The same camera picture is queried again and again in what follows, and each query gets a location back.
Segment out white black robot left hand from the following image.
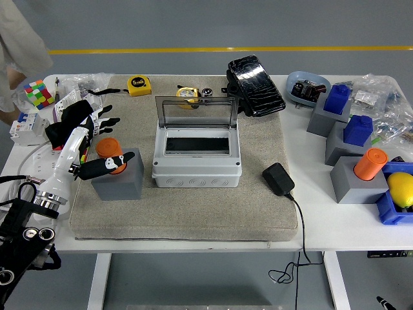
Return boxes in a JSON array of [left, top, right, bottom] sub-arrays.
[[35, 105, 136, 205]]

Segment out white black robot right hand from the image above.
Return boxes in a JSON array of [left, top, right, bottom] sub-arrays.
[[376, 295, 396, 310]]

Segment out orange cylinder battery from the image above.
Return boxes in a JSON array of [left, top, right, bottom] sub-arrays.
[[96, 138, 128, 175], [354, 147, 389, 181]]

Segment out grey electrical enclosure box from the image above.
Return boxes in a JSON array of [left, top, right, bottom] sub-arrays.
[[151, 124, 242, 189]]

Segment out smoked transparent box lid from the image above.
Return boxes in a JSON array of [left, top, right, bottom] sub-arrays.
[[154, 95, 239, 130]]

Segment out blue block battery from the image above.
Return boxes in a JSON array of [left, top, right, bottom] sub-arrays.
[[342, 114, 374, 147], [323, 84, 352, 116]]

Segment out black cloth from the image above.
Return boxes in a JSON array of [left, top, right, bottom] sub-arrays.
[[44, 99, 97, 152]]

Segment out white circuit breaker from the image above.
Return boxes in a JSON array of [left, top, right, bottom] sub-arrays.
[[8, 111, 51, 148]]

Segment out black table control panel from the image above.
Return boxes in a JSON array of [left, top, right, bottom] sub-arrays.
[[367, 250, 413, 258]]

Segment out white table leg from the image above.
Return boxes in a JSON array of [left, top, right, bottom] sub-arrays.
[[86, 253, 112, 310], [324, 251, 351, 310]]

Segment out white printed label bag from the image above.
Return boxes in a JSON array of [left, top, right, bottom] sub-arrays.
[[52, 89, 81, 123]]

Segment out grey block with round hole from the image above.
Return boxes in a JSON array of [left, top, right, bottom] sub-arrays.
[[90, 147, 145, 202]]

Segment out clear plastic bags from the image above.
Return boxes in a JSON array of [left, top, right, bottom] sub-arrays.
[[59, 72, 114, 112]]

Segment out blue plastic bin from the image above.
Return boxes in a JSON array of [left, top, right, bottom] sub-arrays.
[[375, 161, 413, 225]]

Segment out grey block holder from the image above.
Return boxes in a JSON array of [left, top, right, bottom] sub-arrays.
[[329, 156, 390, 205], [325, 121, 374, 167], [306, 95, 352, 138]]

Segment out yellow lemon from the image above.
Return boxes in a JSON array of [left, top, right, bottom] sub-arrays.
[[387, 172, 413, 209]]

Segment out person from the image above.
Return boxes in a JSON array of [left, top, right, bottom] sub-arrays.
[[0, 0, 54, 125]]

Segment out yellow tape measure round face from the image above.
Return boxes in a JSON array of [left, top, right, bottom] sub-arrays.
[[176, 85, 201, 110]]

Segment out grey-brown mat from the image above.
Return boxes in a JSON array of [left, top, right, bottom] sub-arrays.
[[69, 74, 298, 242]]

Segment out black power adapter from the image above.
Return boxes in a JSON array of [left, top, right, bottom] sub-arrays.
[[261, 162, 296, 196]]

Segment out large clear parts bag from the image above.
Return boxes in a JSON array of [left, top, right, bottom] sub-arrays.
[[347, 73, 413, 146]]

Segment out black foot pedal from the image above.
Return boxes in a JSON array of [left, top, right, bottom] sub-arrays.
[[221, 55, 287, 118]]

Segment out small clear bag white parts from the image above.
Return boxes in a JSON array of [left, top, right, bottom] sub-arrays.
[[350, 87, 385, 109]]

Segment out dark electronic parts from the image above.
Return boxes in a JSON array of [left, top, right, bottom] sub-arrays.
[[291, 79, 327, 103]]

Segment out light blue bowl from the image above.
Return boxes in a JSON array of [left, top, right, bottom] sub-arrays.
[[286, 70, 332, 109]]

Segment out yellow tape measure with strap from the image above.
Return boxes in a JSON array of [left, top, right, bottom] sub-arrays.
[[87, 76, 152, 97]]

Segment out black adapter cord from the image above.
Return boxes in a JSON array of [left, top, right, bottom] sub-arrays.
[[268, 192, 325, 310]]

